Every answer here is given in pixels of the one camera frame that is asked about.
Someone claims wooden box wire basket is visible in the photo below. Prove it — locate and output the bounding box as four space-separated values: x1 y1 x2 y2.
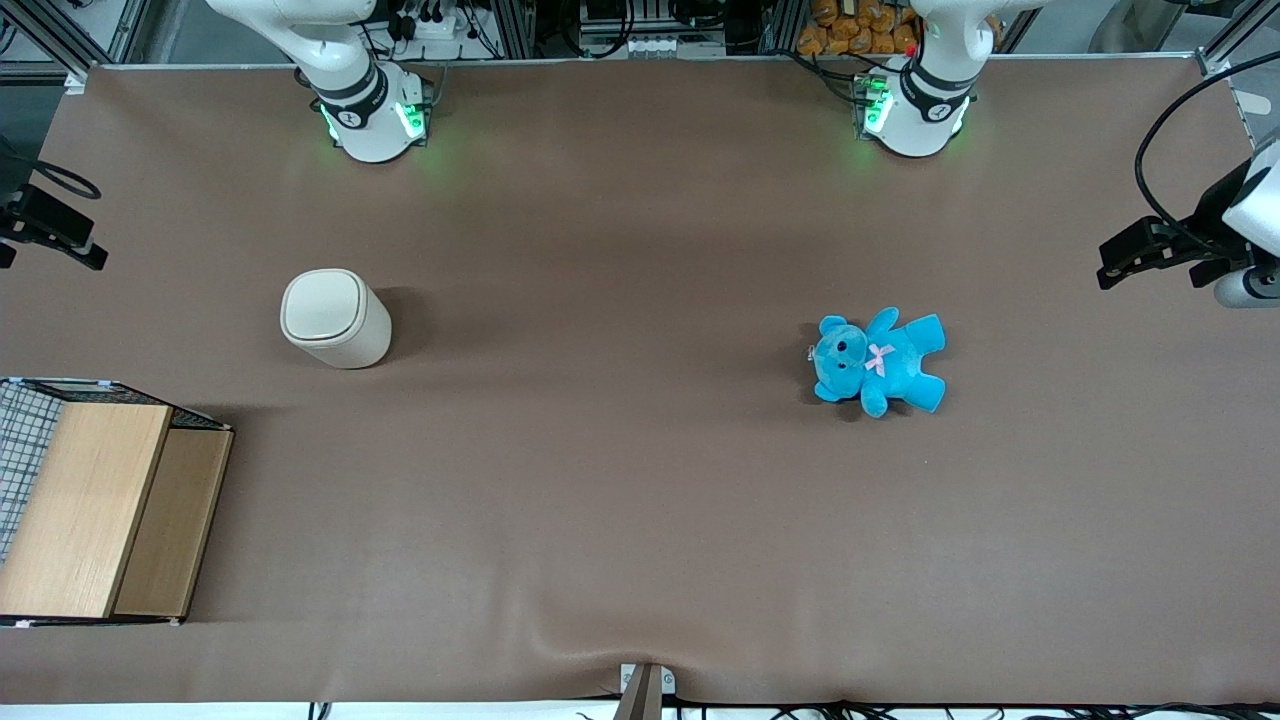
0 377 235 629

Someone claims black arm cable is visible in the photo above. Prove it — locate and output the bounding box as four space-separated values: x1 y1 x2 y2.
1135 50 1280 241
0 138 102 200

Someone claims beige lidded trash can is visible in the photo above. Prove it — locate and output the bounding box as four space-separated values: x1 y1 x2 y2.
279 268 393 370

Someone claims blue teddy bear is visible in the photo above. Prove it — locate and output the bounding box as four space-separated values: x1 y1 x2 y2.
807 307 947 419

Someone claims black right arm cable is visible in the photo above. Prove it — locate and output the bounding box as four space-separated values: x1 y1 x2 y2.
0 138 102 200

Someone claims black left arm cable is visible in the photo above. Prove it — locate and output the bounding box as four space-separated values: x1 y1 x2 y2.
1135 50 1280 241

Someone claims large light wooden shelf board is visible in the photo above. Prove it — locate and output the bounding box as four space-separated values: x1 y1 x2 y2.
0 402 174 619

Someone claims white power strip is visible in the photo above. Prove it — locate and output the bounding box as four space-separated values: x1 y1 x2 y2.
392 0 463 43

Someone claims aluminium frame profile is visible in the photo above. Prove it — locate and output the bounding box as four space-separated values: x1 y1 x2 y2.
1195 0 1280 79
0 0 153 94

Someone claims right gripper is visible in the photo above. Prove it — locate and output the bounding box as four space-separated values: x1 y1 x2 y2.
0 184 109 272

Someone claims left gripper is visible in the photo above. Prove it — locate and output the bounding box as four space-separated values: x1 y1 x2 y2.
1096 140 1280 292

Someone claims brown camera post with bracket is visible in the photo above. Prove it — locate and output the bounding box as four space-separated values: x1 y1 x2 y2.
611 662 678 720

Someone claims small dark wooden shelf board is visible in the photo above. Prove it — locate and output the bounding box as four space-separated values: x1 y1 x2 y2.
112 428 235 618

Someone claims white terminal block row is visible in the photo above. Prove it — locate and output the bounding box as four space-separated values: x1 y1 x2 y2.
616 34 728 59

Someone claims brown table cover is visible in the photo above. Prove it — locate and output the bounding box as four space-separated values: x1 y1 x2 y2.
0 56 1280 706

